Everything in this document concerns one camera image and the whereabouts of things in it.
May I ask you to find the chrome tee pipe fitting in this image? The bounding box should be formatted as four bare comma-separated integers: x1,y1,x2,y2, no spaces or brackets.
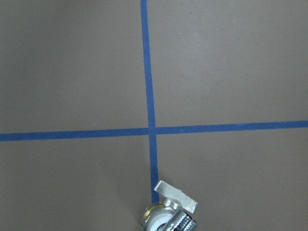
158,210,197,231

